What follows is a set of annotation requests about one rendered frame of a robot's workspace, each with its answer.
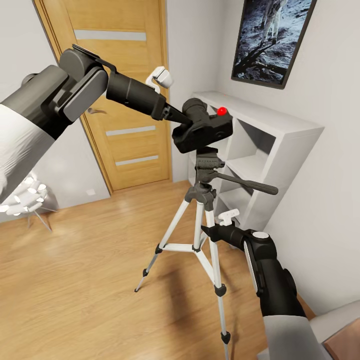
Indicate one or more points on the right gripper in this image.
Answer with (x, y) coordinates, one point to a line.
(220, 232)

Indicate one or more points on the camera tripod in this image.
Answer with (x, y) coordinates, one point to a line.
(206, 161)

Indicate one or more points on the desk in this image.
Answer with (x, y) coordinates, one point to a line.
(337, 332)

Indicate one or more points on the painting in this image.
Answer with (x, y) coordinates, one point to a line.
(269, 38)

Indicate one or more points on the digital camera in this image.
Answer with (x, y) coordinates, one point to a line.
(205, 129)

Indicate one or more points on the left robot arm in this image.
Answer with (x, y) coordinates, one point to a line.
(37, 114)

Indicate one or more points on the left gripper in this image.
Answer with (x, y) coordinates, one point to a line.
(145, 99)

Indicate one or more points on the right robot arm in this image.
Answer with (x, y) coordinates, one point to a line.
(289, 333)

